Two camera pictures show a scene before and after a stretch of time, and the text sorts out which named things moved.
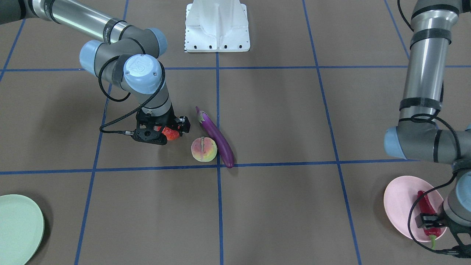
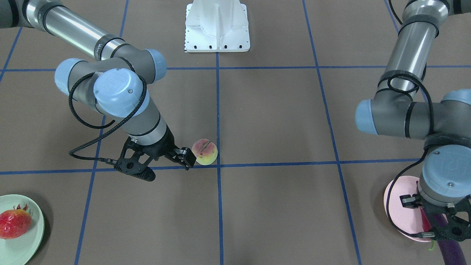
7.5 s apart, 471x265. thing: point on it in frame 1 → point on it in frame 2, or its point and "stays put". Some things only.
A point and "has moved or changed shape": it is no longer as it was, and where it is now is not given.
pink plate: [399, 196] stays put
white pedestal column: [216, 26] stays put
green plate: [22, 230] stays put
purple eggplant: [220, 139] → [450, 249]
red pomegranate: [171, 135] has moved or changed shape
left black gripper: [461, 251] → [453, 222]
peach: [204, 149] stays put
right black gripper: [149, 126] → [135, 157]
